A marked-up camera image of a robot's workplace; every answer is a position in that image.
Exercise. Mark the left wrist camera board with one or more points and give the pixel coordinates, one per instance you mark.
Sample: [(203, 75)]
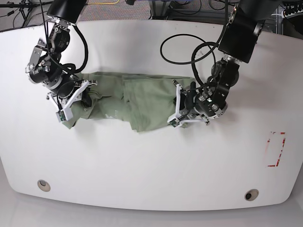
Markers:
[(175, 123)]

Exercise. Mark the red tape rectangle marker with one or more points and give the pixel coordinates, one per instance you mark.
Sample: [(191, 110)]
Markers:
[(274, 148)]

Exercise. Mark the white power strip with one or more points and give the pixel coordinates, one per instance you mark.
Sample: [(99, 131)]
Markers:
[(293, 11)]

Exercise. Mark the black tripod legs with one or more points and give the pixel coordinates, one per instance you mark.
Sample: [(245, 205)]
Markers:
[(17, 14)]

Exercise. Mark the right table cable grommet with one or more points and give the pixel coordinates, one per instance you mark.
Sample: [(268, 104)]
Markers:
[(251, 195)]

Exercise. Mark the table cable grommet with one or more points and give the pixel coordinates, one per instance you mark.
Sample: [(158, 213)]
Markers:
[(43, 185), (251, 195)]

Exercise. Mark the left table cable grommet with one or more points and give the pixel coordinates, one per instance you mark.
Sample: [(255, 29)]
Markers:
[(43, 185)]

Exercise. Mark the green polo shirt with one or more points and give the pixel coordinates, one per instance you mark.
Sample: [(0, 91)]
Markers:
[(145, 101)]

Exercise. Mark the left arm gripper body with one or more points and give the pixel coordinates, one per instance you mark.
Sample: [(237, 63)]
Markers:
[(186, 106)]

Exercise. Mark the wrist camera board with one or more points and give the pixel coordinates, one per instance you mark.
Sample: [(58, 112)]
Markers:
[(175, 123), (61, 116)]

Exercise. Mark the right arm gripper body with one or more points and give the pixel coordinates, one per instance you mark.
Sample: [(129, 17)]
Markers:
[(69, 93)]

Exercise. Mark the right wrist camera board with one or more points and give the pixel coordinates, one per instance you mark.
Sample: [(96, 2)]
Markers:
[(61, 116)]

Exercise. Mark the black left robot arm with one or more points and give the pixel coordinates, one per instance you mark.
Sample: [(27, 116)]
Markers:
[(206, 100)]

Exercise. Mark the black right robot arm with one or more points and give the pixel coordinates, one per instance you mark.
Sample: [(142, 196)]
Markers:
[(44, 66)]

